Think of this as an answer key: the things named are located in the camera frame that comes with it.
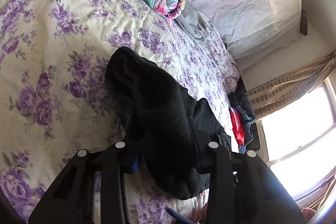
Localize dark clothes pile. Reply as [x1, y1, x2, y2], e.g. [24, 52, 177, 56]
[228, 77, 261, 153]

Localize red white blue garment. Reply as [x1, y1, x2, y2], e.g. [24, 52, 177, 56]
[230, 107, 245, 146]

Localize black pants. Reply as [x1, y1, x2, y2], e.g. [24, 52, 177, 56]
[105, 47, 231, 200]

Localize striped window curtain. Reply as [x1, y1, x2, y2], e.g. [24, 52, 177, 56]
[247, 50, 335, 119]

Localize purple floral bedspread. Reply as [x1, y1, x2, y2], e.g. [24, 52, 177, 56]
[1, 0, 239, 221]

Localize grey folded garment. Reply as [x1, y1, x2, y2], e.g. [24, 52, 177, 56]
[175, 2, 213, 45]

